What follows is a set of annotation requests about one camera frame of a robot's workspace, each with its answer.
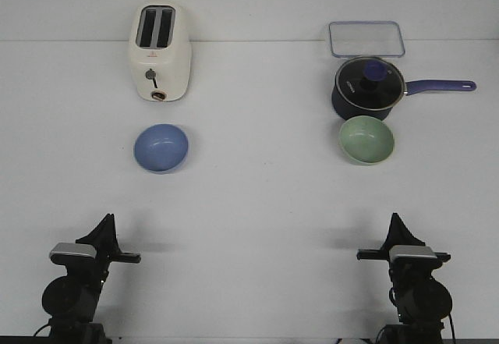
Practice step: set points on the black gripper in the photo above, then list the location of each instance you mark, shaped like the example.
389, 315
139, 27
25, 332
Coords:
399, 234
103, 238

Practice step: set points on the green bowl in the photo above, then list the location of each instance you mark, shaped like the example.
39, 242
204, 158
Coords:
366, 140

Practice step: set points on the blue bowl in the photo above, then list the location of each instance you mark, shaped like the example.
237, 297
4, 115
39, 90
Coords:
161, 148

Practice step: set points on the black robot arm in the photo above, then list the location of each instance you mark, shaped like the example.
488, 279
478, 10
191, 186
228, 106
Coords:
71, 300
422, 302

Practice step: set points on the dark blue saucepan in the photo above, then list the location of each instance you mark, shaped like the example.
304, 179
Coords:
347, 111

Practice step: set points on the glass pot lid blue knob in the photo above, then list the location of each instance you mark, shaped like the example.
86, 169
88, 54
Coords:
370, 83

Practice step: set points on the white two-slot toaster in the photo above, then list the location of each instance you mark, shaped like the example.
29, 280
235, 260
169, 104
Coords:
160, 51

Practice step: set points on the clear plastic container lid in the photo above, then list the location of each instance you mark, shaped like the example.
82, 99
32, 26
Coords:
349, 39

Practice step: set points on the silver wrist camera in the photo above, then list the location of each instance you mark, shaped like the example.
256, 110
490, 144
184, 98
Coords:
72, 253
420, 256

